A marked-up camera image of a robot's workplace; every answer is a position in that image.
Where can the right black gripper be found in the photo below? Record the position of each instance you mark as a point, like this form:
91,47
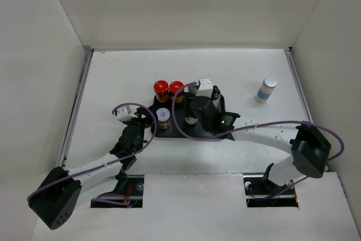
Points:
191,99

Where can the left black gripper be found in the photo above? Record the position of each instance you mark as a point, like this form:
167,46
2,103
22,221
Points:
146,120

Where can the white lid jar red label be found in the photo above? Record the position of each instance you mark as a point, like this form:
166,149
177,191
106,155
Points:
163,118

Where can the black top grinder bottle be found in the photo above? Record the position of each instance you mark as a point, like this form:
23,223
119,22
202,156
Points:
216,96

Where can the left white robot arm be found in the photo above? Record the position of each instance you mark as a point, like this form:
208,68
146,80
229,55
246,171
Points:
63,190

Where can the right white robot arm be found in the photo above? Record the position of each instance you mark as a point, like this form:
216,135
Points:
307,148

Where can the black plastic tray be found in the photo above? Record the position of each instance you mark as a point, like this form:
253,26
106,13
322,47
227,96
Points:
181,110

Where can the silver lid shaker blue label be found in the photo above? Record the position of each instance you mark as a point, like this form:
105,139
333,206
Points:
265,90

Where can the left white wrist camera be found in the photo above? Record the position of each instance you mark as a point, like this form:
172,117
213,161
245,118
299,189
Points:
124,113

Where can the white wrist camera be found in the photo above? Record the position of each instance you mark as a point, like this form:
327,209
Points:
205,88
124,113

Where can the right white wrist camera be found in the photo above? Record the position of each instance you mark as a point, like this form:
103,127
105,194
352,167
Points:
205,88

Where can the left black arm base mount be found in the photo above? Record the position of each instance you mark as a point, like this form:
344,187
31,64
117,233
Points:
127,193

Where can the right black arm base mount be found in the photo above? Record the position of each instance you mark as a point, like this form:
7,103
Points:
260,192

